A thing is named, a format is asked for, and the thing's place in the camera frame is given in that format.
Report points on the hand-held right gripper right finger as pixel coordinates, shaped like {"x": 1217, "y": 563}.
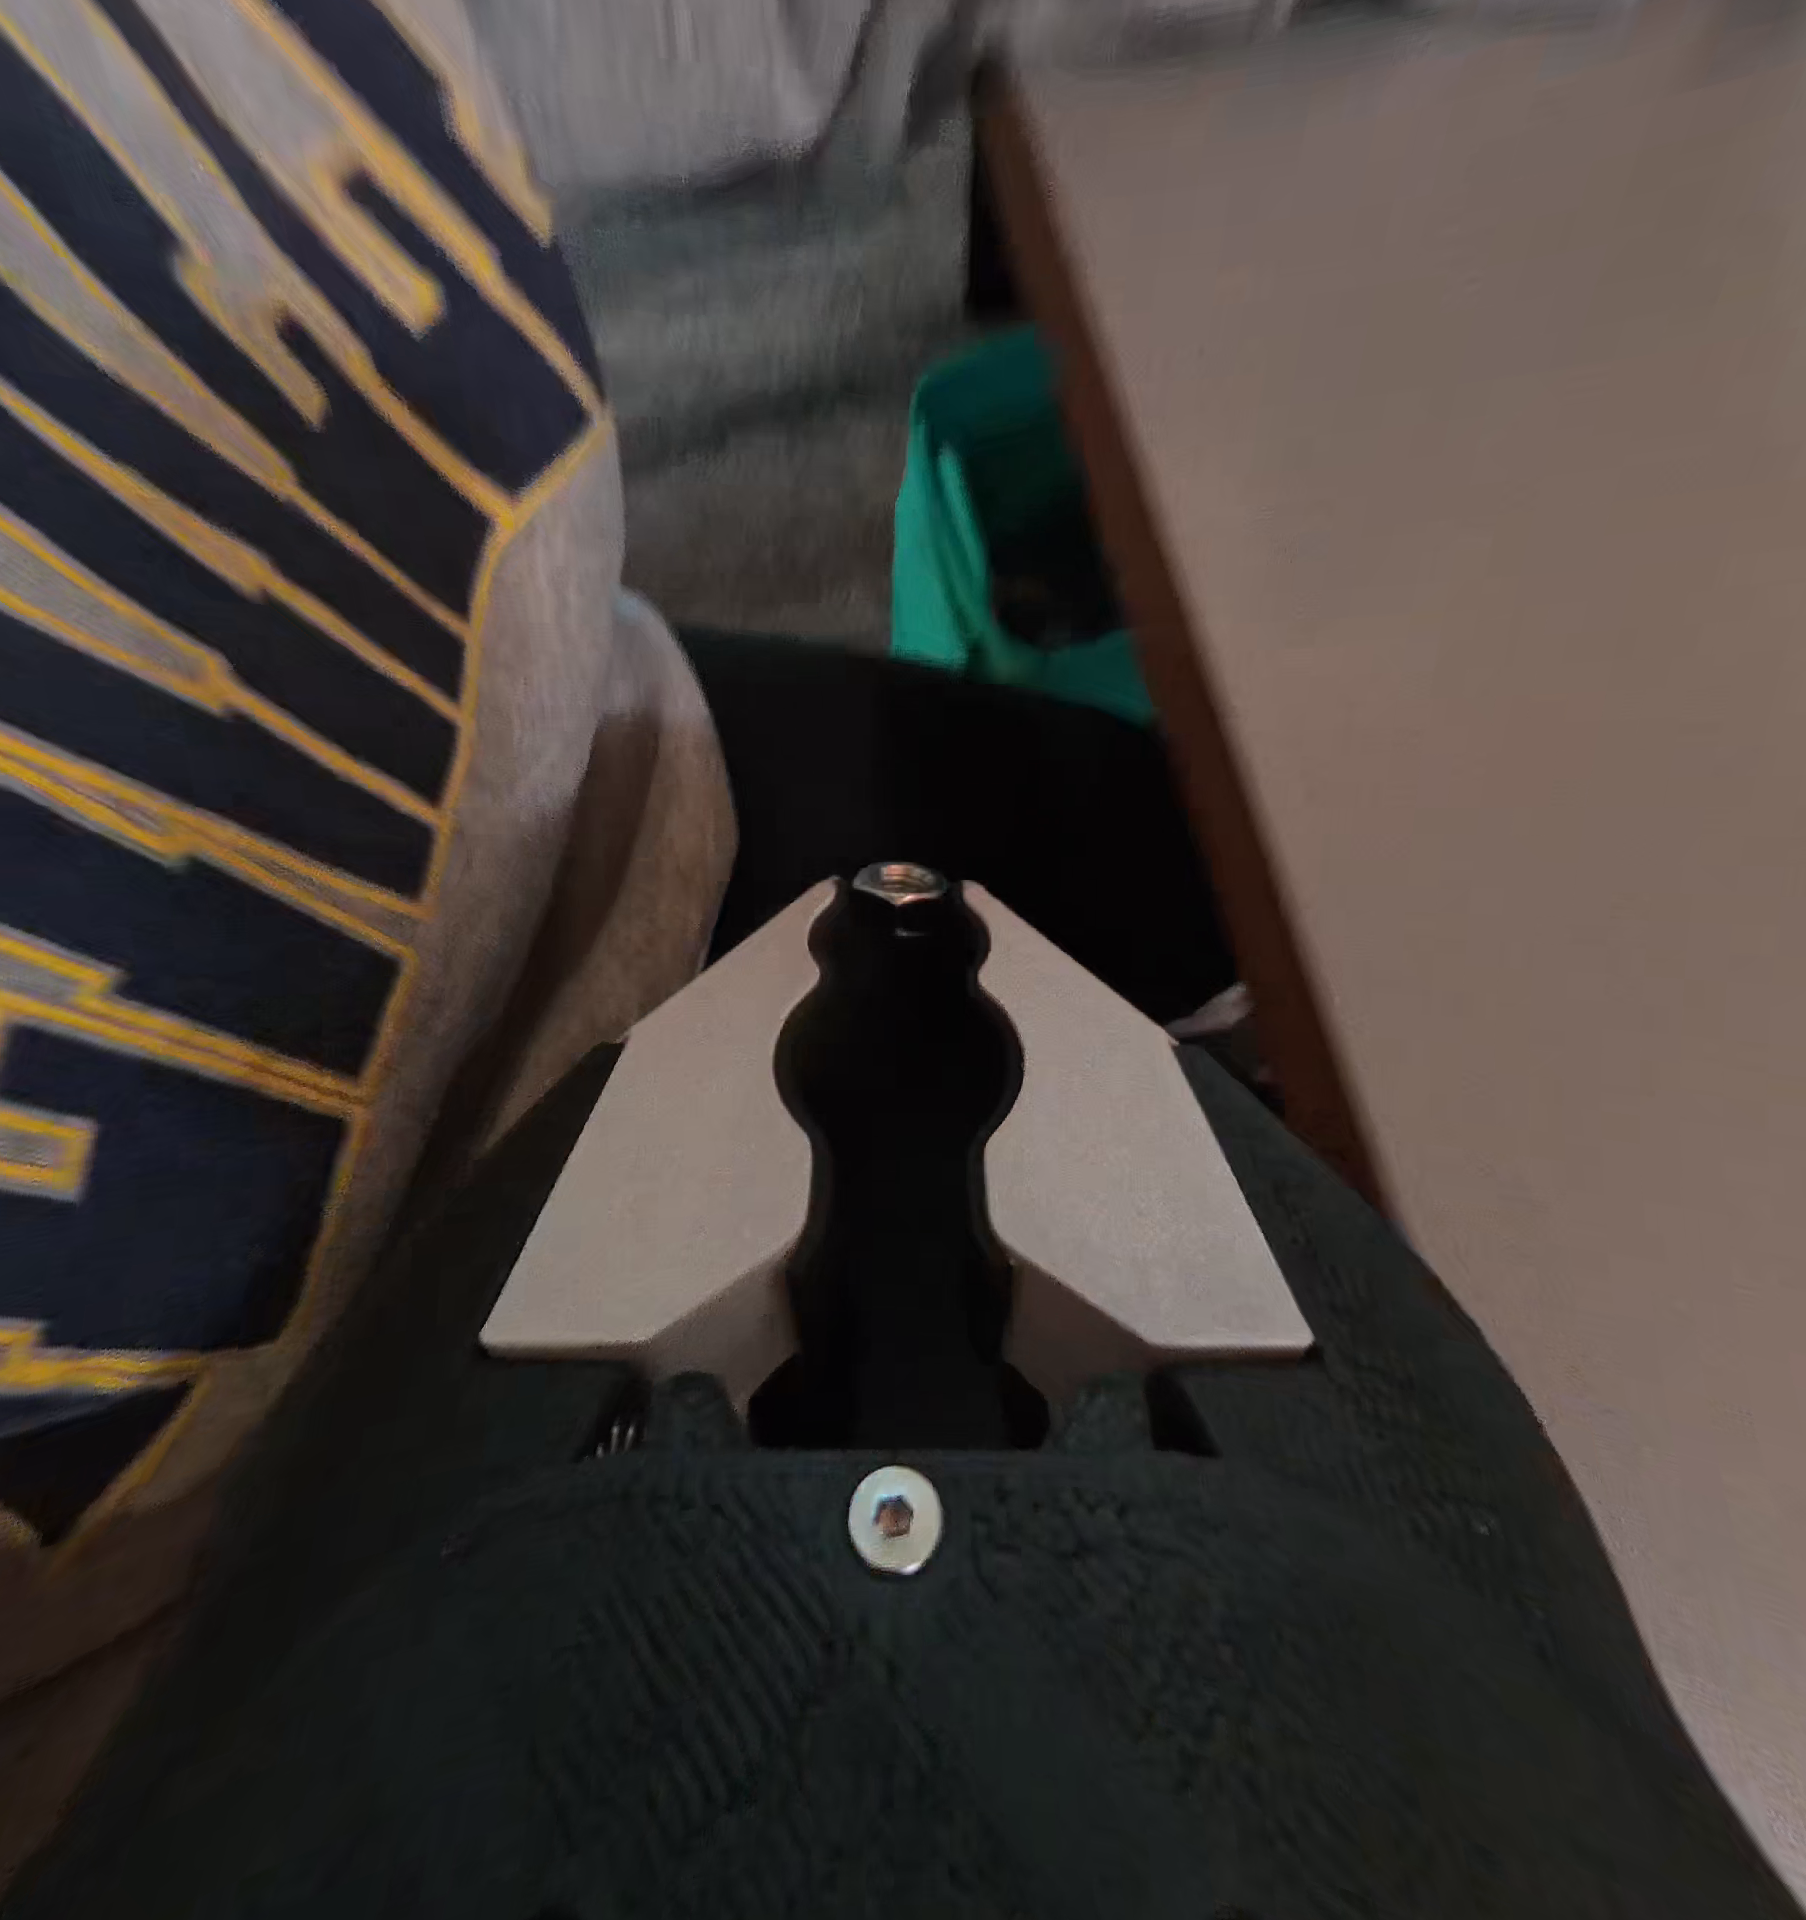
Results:
{"x": 1126, "y": 1201}

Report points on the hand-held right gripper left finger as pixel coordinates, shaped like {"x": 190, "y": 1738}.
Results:
{"x": 668, "y": 1181}

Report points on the steel hex nut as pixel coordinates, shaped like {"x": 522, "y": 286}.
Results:
{"x": 903, "y": 884}

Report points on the grey sweatshirt with navy letters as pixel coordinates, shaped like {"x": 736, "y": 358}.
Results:
{"x": 244, "y": 753}

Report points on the teal plastic bin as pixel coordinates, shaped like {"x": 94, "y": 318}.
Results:
{"x": 945, "y": 507}

